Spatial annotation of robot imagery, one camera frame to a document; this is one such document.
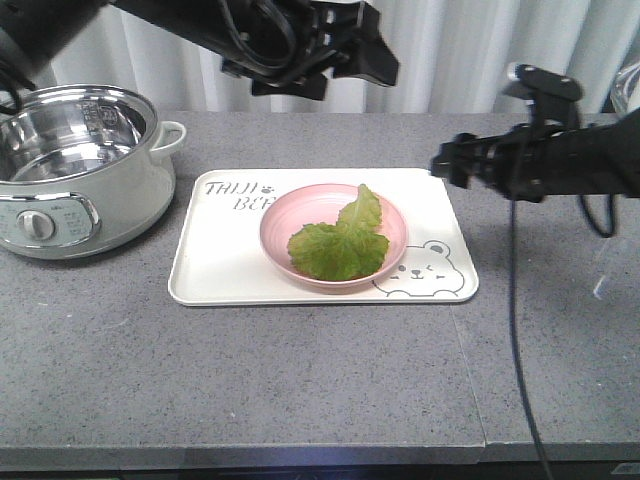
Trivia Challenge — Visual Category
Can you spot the pale green electric cooking pot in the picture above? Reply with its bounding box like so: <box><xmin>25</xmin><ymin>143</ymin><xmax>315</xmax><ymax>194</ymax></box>
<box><xmin>1</xmin><ymin>85</ymin><xmax>186</xmax><ymax>260</ymax></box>

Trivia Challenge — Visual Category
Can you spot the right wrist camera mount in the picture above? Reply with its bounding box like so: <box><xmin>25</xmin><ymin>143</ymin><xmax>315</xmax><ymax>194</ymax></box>
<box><xmin>503</xmin><ymin>63</ymin><xmax>583</xmax><ymax>131</ymax></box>

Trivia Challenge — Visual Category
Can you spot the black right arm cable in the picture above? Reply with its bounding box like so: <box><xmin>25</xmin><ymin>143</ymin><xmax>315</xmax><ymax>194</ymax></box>
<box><xmin>507</xmin><ymin>194</ymin><xmax>619</xmax><ymax>480</ymax></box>

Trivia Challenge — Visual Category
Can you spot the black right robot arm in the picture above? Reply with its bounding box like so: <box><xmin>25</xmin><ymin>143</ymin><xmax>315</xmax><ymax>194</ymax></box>
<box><xmin>430</xmin><ymin>110</ymin><xmax>639</xmax><ymax>203</ymax></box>

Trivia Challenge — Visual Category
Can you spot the cream bear serving tray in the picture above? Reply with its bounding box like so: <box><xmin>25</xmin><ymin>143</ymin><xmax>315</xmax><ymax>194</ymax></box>
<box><xmin>168</xmin><ymin>168</ymin><xmax>479</xmax><ymax>306</ymax></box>

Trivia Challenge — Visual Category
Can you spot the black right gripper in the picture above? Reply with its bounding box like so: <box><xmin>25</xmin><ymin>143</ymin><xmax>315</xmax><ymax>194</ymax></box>
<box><xmin>430</xmin><ymin>124</ymin><xmax>544</xmax><ymax>203</ymax></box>

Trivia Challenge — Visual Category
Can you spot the pink round plate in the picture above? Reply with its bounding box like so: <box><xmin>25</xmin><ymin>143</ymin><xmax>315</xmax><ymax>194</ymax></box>
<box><xmin>259</xmin><ymin>183</ymin><xmax>408</xmax><ymax>294</ymax></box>

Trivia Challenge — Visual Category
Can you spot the green lettuce leaf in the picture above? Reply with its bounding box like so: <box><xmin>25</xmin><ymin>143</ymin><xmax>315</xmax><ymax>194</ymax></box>
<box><xmin>287</xmin><ymin>184</ymin><xmax>390</xmax><ymax>281</ymax></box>

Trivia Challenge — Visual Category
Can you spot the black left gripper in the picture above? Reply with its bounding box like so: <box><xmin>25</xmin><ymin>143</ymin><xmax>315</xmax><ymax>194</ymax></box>
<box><xmin>219</xmin><ymin>1</ymin><xmax>400</xmax><ymax>101</ymax></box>

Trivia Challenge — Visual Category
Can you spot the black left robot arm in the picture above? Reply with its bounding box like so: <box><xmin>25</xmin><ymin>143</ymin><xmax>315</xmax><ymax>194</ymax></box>
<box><xmin>1</xmin><ymin>1</ymin><xmax>400</xmax><ymax>113</ymax></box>

